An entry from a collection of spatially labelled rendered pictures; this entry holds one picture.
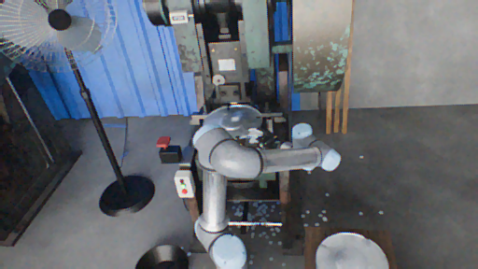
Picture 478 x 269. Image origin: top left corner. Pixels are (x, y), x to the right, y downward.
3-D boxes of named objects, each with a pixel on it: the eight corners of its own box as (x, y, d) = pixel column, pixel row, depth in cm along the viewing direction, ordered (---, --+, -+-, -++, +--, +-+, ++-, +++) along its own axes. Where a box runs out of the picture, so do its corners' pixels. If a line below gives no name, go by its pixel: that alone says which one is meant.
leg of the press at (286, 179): (302, 255, 204) (302, 122, 150) (282, 255, 206) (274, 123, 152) (298, 150, 276) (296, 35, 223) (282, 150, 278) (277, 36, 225)
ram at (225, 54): (246, 102, 170) (239, 41, 152) (214, 104, 172) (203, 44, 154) (248, 84, 183) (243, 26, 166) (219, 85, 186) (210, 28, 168)
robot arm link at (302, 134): (322, 132, 137) (321, 154, 144) (303, 119, 146) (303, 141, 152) (305, 140, 135) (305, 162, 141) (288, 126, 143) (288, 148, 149)
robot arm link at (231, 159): (231, 160, 105) (347, 148, 131) (214, 141, 112) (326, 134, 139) (223, 192, 109) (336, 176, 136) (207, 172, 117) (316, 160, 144)
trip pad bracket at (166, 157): (185, 180, 186) (176, 150, 175) (166, 180, 188) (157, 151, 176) (187, 172, 191) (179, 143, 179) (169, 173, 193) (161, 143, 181)
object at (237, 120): (255, 102, 190) (255, 100, 190) (269, 133, 167) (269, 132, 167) (200, 112, 188) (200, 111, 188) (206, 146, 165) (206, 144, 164)
